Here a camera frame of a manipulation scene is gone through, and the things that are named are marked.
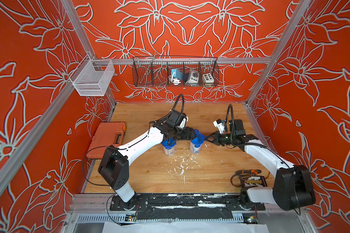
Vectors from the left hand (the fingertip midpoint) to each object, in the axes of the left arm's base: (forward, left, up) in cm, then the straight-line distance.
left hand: (192, 135), depth 80 cm
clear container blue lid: (-3, -2, -4) cm, 5 cm away
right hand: (-1, -6, -2) cm, 7 cm away
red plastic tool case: (+6, +56, -14) cm, 58 cm away
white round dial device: (+34, 0, +15) cm, 37 cm away
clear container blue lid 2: (-6, +13, -3) cm, 15 cm away
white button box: (+38, -10, +12) cm, 41 cm away
